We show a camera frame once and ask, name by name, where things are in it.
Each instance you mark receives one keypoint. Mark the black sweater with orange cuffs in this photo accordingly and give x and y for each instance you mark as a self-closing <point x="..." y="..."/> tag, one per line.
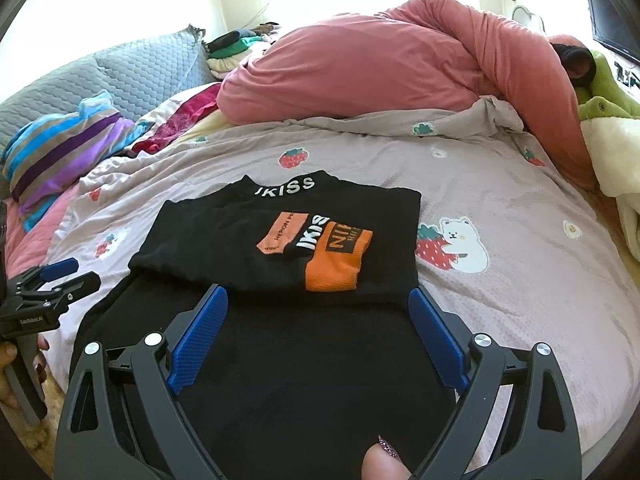
<point x="275" y="400"/>

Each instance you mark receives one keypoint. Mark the striped purple and blue blanket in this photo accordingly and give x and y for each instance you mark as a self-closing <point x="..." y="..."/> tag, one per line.
<point x="50" y="155"/>

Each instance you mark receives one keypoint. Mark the cream fleece blanket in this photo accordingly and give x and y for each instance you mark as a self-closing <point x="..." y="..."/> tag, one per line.
<point x="617" y="160"/>

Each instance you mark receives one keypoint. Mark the stack of folded clothes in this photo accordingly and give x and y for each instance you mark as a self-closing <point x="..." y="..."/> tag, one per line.
<point x="230" y="50"/>

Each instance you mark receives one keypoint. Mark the black television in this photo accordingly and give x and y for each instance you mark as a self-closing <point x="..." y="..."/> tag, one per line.
<point x="615" y="25"/>

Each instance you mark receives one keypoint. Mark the pink bed sheet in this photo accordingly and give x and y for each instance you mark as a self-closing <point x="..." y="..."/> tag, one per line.
<point x="35" y="240"/>

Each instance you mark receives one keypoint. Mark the green plush cloth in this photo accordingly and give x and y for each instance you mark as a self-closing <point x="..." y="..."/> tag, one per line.
<point x="607" y="90"/>

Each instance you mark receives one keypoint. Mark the person's left hand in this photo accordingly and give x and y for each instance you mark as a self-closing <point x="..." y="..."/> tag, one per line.
<point x="7" y="375"/>

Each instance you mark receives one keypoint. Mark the red patterned cloth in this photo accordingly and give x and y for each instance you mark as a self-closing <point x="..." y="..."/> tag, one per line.
<point x="175" y="120"/>

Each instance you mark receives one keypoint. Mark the dark brown cloth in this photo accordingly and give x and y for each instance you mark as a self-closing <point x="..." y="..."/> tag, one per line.
<point x="575" y="62"/>

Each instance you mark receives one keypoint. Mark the person's right hand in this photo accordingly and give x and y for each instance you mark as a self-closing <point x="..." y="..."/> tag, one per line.
<point x="382" y="462"/>

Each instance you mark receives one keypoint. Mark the pink duvet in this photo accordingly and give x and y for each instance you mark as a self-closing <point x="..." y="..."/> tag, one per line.
<point x="375" y="70"/>

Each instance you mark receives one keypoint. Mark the strawberry print grey-pink blanket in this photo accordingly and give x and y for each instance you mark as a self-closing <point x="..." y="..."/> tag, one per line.
<point x="525" y="285"/>

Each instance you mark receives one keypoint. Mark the black clutter under television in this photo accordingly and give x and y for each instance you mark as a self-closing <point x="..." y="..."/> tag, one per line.
<point x="627" y="72"/>

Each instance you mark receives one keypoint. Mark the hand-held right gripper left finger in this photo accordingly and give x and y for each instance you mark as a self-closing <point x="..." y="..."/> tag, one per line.
<point x="197" y="340"/>

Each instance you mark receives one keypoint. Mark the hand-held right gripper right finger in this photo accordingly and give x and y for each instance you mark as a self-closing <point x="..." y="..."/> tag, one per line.
<point x="437" y="340"/>

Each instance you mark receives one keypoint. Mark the grey quilted pillow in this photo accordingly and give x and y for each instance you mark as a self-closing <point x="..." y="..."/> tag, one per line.
<point x="125" y="75"/>

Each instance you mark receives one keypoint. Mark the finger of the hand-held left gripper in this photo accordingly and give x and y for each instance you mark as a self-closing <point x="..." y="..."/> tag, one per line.
<point x="57" y="266"/>
<point x="75" y="285"/>

